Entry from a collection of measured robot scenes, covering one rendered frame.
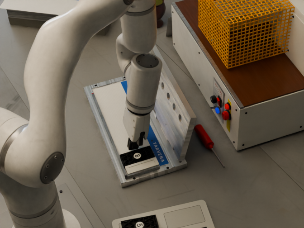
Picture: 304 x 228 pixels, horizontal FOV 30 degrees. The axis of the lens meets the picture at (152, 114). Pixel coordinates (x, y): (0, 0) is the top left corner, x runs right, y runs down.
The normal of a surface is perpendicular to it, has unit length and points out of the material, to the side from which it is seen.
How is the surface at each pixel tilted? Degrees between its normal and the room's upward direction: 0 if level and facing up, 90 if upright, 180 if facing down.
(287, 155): 0
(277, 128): 90
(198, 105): 0
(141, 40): 91
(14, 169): 68
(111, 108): 0
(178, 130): 77
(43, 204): 87
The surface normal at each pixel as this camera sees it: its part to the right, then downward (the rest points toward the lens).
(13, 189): 0.07, -0.17
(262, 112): 0.33, 0.67
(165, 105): -0.93, 0.11
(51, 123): 0.79, -0.11
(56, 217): 0.89, 0.30
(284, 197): -0.06, -0.69
